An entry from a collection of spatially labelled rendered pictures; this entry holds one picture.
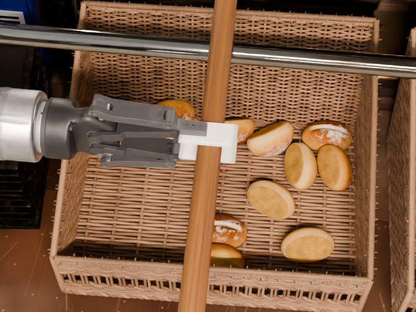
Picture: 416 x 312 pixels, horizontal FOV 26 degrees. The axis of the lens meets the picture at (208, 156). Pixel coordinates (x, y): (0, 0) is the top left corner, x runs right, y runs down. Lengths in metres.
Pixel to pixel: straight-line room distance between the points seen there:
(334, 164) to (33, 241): 0.59
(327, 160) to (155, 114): 0.74
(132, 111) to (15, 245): 0.74
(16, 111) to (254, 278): 0.61
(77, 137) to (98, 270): 0.51
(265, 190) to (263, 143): 0.11
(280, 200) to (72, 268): 0.41
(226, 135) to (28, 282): 0.73
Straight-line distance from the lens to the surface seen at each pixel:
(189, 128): 1.07
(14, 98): 1.11
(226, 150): 1.11
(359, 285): 1.56
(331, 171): 1.74
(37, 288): 1.71
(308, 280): 1.54
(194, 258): 1.01
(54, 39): 1.24
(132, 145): 1.12
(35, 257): 1.74
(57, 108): 1.10
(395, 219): 1.71
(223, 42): 1.17
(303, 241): 1.65
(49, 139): 1.09
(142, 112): 1.06
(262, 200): 1.70
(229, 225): 1.66
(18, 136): 1.09
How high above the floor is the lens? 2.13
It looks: 59 degrees down
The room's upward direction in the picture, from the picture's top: straight up
